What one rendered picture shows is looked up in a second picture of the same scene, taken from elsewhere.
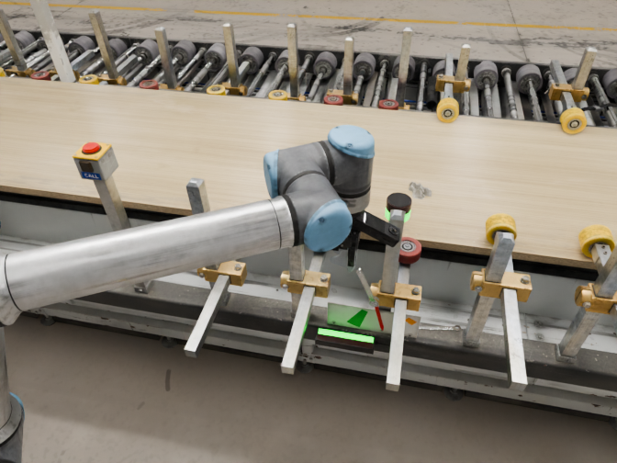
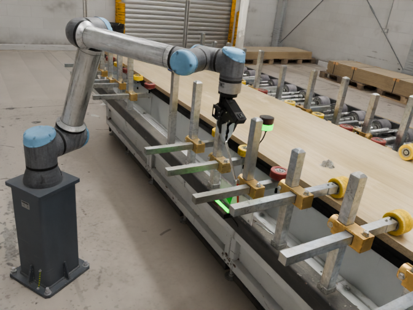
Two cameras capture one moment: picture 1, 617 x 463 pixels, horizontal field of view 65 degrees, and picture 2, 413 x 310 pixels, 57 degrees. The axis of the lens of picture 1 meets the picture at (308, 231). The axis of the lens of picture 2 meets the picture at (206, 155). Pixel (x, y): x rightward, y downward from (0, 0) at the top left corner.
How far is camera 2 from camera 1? 1.16 m
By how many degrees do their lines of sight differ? 41
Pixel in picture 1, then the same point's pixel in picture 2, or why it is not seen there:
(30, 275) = (90, 29)
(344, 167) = (220, 59)
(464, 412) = not seen: outside the picture
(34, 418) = (107, 205)
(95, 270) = (104, 36)
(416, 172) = (340, 160)
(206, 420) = (160, 256)
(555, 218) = not seen: hidden behind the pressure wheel
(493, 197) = (370, 187)
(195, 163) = not seen: hidden behind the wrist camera
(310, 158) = (209, 49)
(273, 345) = (219, 243)
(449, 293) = (305, 235)
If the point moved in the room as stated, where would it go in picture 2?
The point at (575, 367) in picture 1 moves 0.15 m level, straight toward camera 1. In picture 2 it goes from (324, 296) to (278, 291)
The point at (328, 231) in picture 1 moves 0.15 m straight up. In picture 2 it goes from (179, 60) to (182, 16)
